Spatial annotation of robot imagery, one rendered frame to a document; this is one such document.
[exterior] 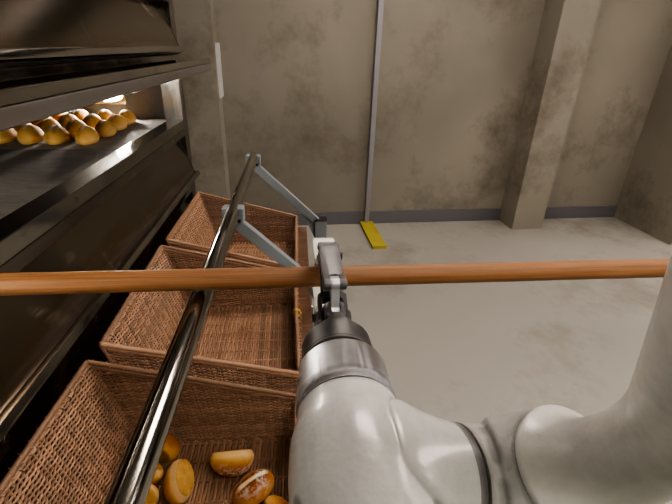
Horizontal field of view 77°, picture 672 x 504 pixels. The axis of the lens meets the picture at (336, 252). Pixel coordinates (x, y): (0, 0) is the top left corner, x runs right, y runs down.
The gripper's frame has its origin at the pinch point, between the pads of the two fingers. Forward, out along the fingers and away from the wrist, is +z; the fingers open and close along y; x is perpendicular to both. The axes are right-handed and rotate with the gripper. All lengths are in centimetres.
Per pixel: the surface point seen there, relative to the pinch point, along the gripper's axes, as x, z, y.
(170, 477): -31, 10, 55
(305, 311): 0, 81, 62
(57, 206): -53, 36, 3
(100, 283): -29.9, -1.6, 0.0
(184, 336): -17.5, -10.6, 2.4
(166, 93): -57, 146, -9
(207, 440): -26, 24, 61
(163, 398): -17.5, -20.4, 2.5
